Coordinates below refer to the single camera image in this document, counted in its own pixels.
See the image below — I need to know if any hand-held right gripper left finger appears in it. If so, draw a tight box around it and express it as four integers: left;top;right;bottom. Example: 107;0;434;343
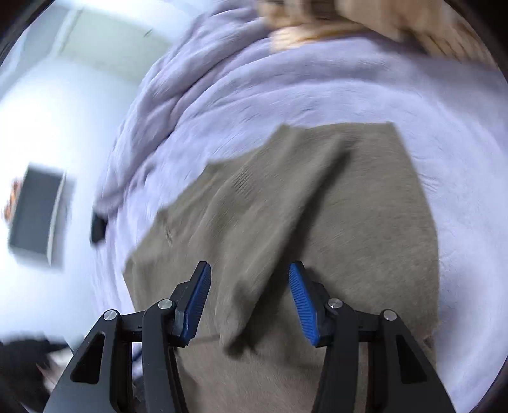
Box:
43;261;212;413

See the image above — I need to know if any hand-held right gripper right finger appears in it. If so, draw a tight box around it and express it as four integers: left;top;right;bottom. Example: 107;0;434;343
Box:
288;261;457;413

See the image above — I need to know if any olive brown knit sweater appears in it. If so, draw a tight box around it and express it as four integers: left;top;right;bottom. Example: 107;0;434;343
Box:
123;122;441;413

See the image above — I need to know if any small black object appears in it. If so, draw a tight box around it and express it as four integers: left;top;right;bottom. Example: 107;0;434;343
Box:
90;214;109;244

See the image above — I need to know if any black padded jacket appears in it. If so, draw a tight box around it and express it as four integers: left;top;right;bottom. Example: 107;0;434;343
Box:
0;335;68;413

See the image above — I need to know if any lavender fleece blanket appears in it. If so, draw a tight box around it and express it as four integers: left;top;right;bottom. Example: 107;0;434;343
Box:
93;0;508;413

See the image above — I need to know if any white-framed wall television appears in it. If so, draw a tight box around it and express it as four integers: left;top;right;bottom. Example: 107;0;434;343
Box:
8;162;76;273

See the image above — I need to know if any orange wall decoration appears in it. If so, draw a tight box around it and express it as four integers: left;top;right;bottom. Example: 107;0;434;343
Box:
3;179;22;223

